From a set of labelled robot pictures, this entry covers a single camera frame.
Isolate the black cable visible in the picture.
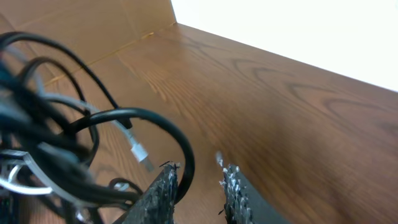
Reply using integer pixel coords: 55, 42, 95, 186
0, 31, 196, 224

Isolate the brown cardboard panel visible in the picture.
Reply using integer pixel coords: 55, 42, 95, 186
1, 0, 176, 83

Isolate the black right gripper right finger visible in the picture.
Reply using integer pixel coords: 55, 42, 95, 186
216, 151, 289, 224

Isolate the white USB cable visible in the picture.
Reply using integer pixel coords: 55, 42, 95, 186
0, 46, 155, 224

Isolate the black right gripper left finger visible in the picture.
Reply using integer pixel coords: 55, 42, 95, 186
114, 163, 178, 224

